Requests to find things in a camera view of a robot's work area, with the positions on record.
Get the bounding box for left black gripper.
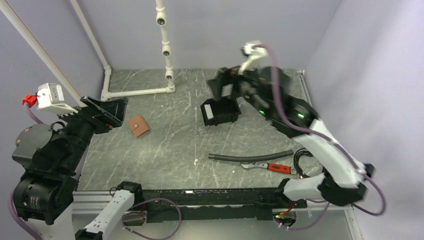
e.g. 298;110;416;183
53;93;128;172

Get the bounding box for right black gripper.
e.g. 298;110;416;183
206;58;272;117

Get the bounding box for brown leather card holder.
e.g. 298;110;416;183
127;115;151;138

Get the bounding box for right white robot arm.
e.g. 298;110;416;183
206;66;375;208

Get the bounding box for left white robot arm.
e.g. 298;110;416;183
9;96;144;240

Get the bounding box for black plastic card tray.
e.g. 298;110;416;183
200;96;241;126

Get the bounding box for white cards in tray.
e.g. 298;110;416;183
204;104;214;120

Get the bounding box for white pvc pipe frame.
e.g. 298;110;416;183
0;0;176;106

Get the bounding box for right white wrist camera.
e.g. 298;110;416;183
237;40;268;75

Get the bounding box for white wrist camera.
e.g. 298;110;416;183
22;83;78;116
237;40;268;75

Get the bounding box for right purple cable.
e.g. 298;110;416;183
255;43;387;232

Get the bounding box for purple cable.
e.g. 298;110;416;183
8;102;183;240
255;43;387;232

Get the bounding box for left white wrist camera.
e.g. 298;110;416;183
22;83;78;116

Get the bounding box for aluminium frame rail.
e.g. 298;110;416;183
295;69;332;173

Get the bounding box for black corrugated hose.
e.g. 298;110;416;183
207;149;295;163

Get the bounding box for red handled pruning shears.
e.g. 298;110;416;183
240;162;297;175

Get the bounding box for coiled black cable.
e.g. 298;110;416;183
293;148;324;180

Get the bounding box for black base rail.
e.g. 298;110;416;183
109;181;309;224

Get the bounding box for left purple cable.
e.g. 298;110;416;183
8;102;183;240

